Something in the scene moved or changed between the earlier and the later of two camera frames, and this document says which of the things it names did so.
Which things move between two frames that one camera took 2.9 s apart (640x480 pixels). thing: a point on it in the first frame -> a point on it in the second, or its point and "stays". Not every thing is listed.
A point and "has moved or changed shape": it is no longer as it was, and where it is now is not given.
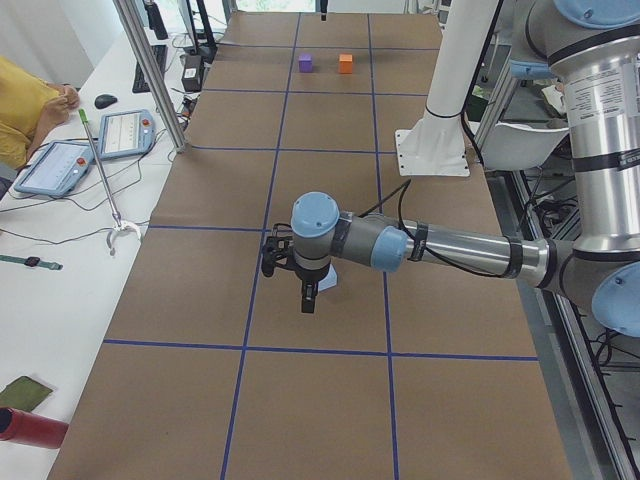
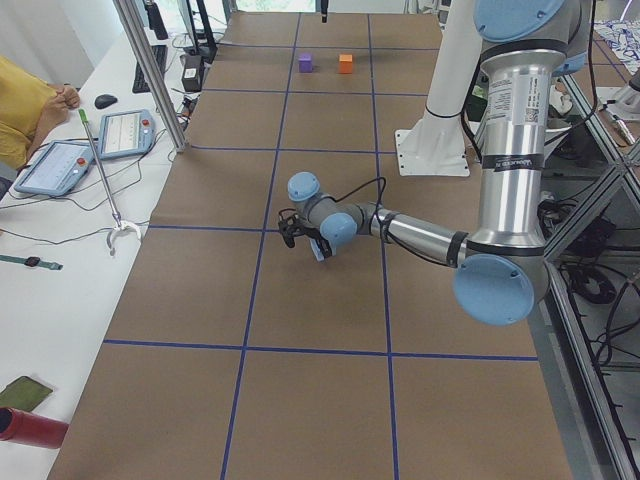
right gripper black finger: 323,9 stays
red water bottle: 22,426 stays
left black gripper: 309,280 -> 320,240
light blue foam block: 330,281 has moved or changed shape
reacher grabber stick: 118,223 stays
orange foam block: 345,63 stays
